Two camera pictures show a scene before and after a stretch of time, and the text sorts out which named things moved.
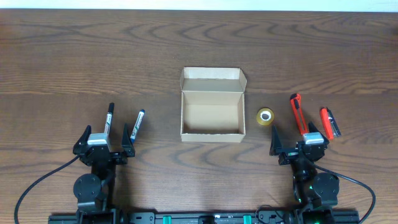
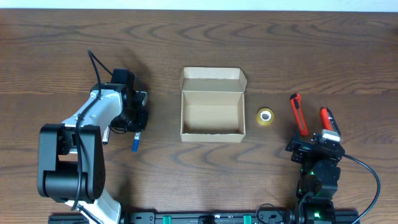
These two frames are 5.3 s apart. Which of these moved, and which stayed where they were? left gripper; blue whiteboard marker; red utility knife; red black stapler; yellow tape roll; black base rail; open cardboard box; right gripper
Moved: left gripper; right gripper; blue whiteboard marker
Stayed: open cardboard box; red black stapler; black base rail; yellow tape roll; red utility knife
